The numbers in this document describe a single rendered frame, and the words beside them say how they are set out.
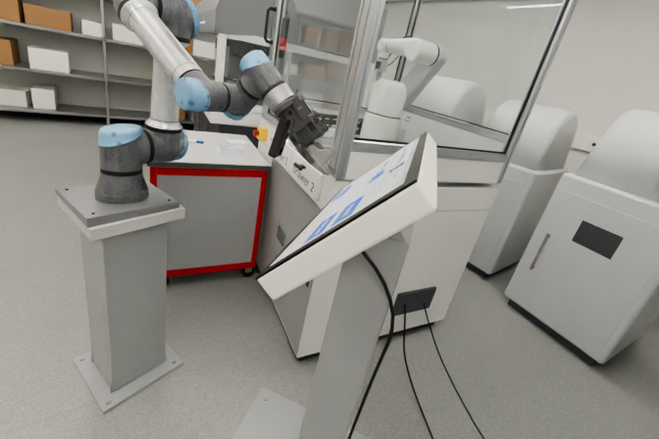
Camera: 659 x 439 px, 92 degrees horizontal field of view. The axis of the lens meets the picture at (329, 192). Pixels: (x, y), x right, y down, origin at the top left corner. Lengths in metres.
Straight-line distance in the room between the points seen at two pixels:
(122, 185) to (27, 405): 0.90
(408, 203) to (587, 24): 3.96
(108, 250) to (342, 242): 0.89
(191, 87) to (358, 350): 0.71
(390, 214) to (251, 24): 2.02
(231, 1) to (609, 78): 3.37
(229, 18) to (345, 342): 1.97
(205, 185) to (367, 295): 1.20
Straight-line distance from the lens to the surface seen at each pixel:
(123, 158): 1.16
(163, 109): 1.20
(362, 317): 0.75
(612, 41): 4.18
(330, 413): 0.99
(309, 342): 1.60
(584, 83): 4.15
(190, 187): 1.73
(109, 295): 1.32
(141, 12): 1.04
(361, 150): 1.14
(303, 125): 0.82
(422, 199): 0.42
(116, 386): 1.63
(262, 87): 0.86
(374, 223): 0.44
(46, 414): 1.68
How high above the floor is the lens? 1.30
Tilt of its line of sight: 21 degrees down
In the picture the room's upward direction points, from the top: 12 degrees clockwise
